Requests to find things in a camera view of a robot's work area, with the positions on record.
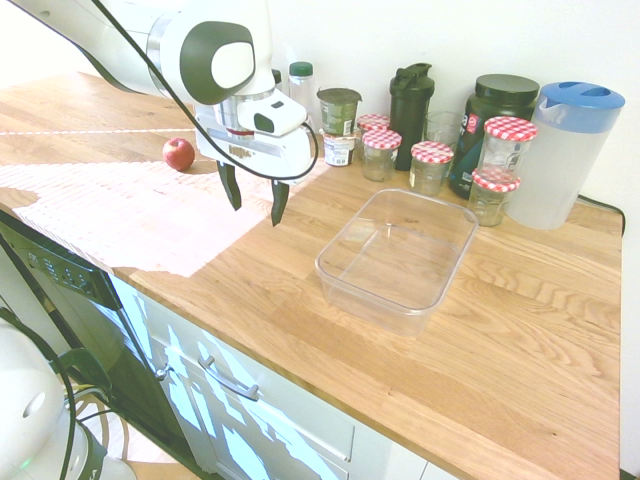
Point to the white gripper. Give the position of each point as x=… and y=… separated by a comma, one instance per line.
x=270, y=155

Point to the red apple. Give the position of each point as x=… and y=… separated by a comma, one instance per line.
x=178, y=154

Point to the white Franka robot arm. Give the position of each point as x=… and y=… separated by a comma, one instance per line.
x=170, y=45

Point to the clear plastic container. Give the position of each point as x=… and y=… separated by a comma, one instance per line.
x=395, y=260

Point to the white yogurt cup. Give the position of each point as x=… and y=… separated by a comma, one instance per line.
x=339, y=150

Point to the clear bottle green cap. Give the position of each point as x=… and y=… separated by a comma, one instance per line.
x=301, y=87

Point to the green upturned yogurt cup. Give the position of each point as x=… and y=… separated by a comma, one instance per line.
x=339, y=112

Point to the glass jar red checked lid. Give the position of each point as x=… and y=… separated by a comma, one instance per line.
x=509, y=147
x=381, y=157
x=492, y=202
x=372, y=121
x=431, y=170

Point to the black shaker bottle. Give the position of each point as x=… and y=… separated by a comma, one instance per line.
x=411, y=115

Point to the clear drinking glass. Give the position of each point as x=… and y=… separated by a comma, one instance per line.
x=442, y=129

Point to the silver cabinet knob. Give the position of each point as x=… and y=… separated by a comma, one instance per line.
x=163, y=373

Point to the black dishwasher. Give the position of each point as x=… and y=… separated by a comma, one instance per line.
x=100, y=325

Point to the white drawer front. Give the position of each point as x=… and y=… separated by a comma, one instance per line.
x=280, y=400

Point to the black protein powder tub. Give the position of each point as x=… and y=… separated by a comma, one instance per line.
x=500, y=100

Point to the white pitcher light blue lid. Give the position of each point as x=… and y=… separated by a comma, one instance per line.
x=560, y=165

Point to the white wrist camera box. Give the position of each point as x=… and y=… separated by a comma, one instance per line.
x=281, y=107

